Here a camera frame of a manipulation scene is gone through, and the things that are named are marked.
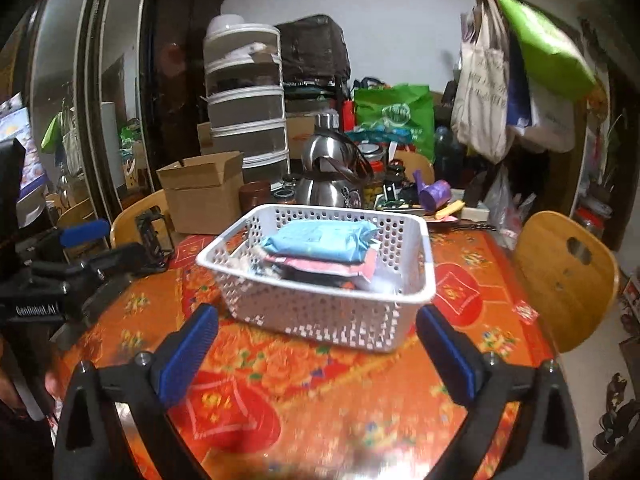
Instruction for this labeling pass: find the yellow packet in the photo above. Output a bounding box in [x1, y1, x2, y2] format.
[435, 199, 466, 221]

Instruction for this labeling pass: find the pink foil packet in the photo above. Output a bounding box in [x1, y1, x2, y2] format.
[260, 252, 381, 291]

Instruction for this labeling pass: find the clear glass jar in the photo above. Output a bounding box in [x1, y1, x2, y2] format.
[272, 174, 301, 206]

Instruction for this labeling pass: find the blue white shopping bag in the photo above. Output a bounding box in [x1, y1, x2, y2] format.
[505, 35, 576, 153]

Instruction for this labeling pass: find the white perforated plastic basket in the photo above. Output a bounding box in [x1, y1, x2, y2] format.
[195, 203, 438, 353]

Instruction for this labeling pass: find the white plastic drawer tower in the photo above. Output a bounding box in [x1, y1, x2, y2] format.
[202, 22, 292, 191]

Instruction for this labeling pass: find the beige canvas tote bag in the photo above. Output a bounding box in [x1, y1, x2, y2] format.
[450, 2, 513, 165]

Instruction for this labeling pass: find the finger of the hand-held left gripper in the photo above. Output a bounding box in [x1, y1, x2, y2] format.
[75, 241, 149, 286]
[30, 219, 112, 261]

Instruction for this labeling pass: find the white bowl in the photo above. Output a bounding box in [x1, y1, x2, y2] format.
[206, 14, 246, 36]

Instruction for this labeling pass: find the green printed shopping bag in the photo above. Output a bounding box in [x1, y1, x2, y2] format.
[352, 82, 437, 161]

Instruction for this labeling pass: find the stainless steel kettle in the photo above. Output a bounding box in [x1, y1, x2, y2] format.
[295, 112, 373, 209]

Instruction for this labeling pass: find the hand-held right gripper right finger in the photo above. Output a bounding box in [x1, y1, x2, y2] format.
[415, 304, 586, 480]

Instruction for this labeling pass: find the cardboard box with red print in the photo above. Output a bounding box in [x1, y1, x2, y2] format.
[285, 115, 321, 158]

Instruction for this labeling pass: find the red lidded jar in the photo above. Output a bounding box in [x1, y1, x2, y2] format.
[572, 205, 613, 248]

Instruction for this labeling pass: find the wooden chair with slot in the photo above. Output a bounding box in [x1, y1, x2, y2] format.
[512, 210, 621, 354]

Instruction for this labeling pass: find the green fabric bag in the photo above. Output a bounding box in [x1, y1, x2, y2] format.
[497, 0, 598, 103]

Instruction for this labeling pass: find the dark lidded jar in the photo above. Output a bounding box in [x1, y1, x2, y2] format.
[385, 159, 407, 196]

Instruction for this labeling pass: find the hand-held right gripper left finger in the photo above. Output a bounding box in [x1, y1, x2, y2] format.
[52, 302, 221, 480]

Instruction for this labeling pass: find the black phone stand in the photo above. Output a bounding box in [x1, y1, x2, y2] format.
[134, 211, 176, 271]

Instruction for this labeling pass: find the dark mirrored wardrobe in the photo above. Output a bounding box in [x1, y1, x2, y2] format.
[0, 0, 226, 221]

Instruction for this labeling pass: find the blue soft packet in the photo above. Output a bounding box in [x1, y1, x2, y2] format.
[260, 220, 381, 265]

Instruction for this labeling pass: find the clear plastic bag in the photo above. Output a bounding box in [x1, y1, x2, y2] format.
[482, 165, 536, 248]
[225, 245, 281, 281]

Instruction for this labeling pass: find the brown ceramic mug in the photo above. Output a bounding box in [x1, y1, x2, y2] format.
[238, 180, 273, 216]

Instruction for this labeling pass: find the open cardboard box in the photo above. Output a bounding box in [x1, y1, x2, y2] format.
[156, 151, 246, 236]

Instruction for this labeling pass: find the crumpled clear plastic bag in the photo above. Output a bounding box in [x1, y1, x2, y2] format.
[482, 165, 536, 248]

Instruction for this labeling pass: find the purple plastic toy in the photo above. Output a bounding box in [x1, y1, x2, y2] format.
[412, 169, 453, 211]

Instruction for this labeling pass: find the black fabric bag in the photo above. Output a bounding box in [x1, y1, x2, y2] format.
[274, 15, 351, 83]

